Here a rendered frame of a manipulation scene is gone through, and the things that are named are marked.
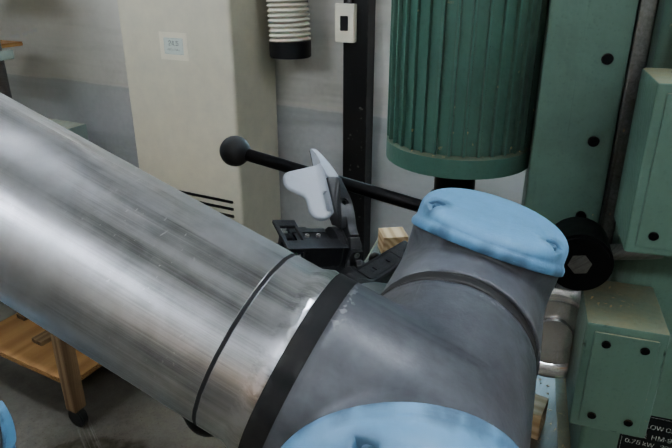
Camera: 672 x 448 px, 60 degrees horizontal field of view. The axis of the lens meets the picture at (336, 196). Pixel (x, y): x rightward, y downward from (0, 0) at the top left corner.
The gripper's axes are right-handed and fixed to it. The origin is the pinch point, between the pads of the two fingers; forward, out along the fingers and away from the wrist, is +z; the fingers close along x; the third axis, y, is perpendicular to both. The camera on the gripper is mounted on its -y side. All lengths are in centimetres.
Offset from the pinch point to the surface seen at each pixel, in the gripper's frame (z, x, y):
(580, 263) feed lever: -22.1, -6.5, -19.3
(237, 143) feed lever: 3.4, -6.3, 8.2
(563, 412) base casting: -15.5, 24.0, -38.8
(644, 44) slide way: -14.5, -26.3, -24.4
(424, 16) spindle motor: -0.8, -23.5, -8.3
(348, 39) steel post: 131, 6, -63
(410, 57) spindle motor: 0.2, -18.9, -8.6
